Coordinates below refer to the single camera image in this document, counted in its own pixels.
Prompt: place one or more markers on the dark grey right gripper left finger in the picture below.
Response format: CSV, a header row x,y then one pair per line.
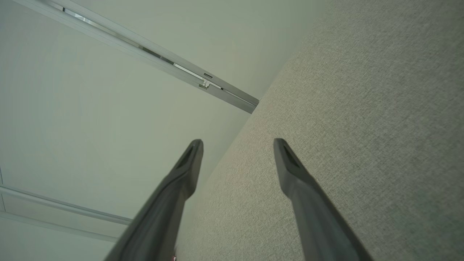
x,y
163,210

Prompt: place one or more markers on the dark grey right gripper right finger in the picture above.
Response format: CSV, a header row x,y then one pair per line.
x,y
315,217

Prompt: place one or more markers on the grey fabric sofa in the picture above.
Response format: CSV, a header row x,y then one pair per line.
x,y
362,108

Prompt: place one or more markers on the white wall frame strip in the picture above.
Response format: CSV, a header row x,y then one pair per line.
x,y
72,207

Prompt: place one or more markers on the grey aluminium wall rail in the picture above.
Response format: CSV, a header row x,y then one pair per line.
x,y
235,99

